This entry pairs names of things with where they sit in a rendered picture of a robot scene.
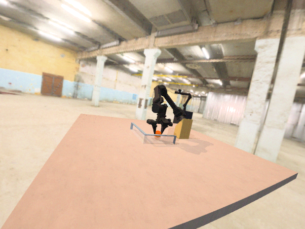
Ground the clear l-shaped low wall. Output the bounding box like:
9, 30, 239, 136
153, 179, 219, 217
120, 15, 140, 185
130, 124, 176, 145

